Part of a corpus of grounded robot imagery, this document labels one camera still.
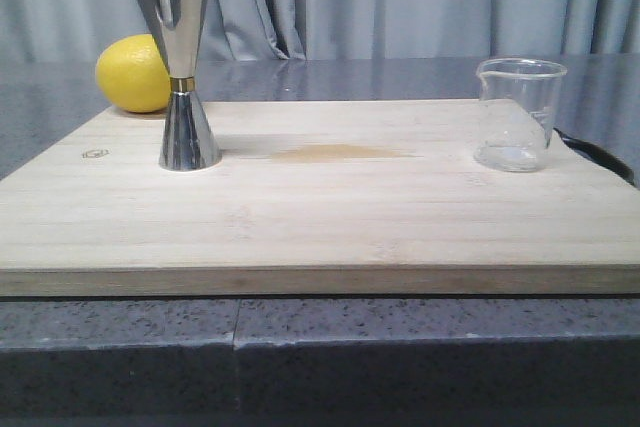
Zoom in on black cable on table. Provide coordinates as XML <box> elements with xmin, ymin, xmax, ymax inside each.
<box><xmin>551</xmin><ymin>126</ymin><xmax>637</xmax><ymax>180</ymax></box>

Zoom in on wooden cutting board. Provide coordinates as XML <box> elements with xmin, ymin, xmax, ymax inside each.
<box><xmin>1</xmin><ymin>99</ymin><xmax>639</xmax><ymax>296</ymax></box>

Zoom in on glass beaker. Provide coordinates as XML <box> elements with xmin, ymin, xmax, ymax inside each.
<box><xmin>474</xmin><ymin>58</ymin><xmax>568</xmax><ymax>173</ymax></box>

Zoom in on yellow lemon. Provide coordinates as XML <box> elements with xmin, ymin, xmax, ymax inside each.
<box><xmin>95</xmin><ymin>34</ymin><xmax>170</xmax><ymax>114</ymax></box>

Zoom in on steel double jigger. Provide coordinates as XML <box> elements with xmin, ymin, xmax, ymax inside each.
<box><xmin>137</xmin><ymin>0</ymin><xmax>221</xmax><ymax>172</ymax></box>

